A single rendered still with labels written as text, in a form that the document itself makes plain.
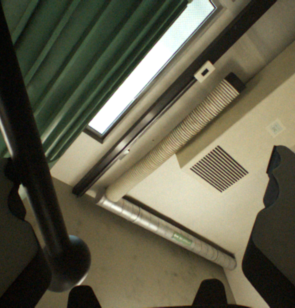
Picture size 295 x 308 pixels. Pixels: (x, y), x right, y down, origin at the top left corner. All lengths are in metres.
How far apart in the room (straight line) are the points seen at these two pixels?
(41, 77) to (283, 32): 1.83
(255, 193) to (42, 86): 2.61
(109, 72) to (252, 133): 1.61
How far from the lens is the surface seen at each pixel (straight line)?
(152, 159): 1.79
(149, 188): 2.23
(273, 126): 1.80
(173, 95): 1.65
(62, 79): 0.18
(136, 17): 0.18
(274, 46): 1.92
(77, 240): 0.17
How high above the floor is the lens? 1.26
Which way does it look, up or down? 22 degrees up
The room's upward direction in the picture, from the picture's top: 133 degrees counter-clockwise
